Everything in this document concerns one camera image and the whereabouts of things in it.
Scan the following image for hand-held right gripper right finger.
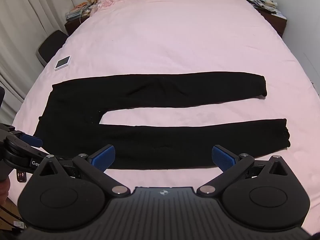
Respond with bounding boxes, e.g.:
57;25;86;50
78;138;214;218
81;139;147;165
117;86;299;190
196;144;292;197

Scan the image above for black pants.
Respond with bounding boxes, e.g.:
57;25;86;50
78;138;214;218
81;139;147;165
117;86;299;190
33;71;291;170

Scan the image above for brown wooden nightstand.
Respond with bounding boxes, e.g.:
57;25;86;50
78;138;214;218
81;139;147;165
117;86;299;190
257;7;288;38
64;15;93;37

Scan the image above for black chair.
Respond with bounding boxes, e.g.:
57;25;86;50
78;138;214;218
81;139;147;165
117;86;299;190
36;30;69;68

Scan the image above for pink bed cover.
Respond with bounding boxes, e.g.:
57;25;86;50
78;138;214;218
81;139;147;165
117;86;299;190
12;0;320;196

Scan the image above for white curtain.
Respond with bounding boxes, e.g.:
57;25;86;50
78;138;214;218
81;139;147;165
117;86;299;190
0;0;75;124

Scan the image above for small white flat device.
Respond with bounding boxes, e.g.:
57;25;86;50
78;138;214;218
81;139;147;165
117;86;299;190
54;55;72;71

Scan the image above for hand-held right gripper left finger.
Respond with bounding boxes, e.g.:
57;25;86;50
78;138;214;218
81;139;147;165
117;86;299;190
34;144;131;197

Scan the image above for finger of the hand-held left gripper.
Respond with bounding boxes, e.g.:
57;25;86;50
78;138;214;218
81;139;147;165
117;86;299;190
19;133;43;148

